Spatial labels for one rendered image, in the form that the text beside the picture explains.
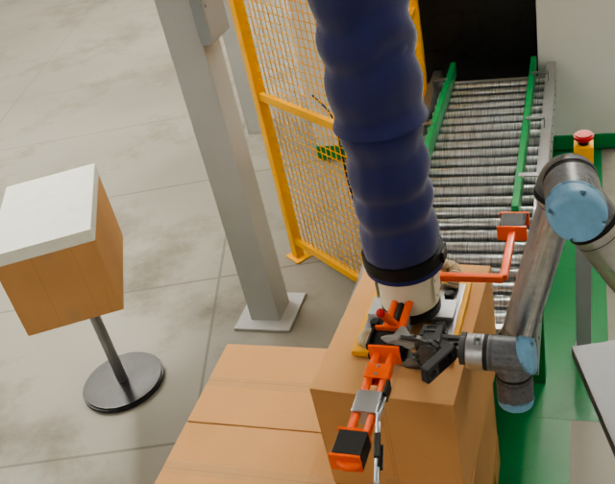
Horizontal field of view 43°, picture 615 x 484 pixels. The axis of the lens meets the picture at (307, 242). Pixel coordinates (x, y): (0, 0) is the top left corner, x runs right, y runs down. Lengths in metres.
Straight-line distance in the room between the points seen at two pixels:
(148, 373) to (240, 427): 1.26
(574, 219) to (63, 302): 2.18
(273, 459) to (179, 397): 1.24
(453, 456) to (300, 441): 0.59
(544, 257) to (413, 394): 0.50
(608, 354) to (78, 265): 1.96
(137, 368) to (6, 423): 0.66
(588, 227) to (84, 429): 2.69
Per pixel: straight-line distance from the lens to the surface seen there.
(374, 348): 2.00
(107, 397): 3.85
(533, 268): 1.93
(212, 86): 3.30
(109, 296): 3.25
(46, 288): 3.24
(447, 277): 2.22
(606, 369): 2.42
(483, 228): 3.43
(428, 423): 2.12
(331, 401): 2.18
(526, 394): 2.03
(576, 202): 1.65
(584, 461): 3.17
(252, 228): 3.61
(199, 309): 4.20
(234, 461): 2.60
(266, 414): 2.71
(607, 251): 1.73
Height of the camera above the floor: 2.43
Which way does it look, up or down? 33 degrees down
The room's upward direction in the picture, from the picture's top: 13 degrees counter-clockwise
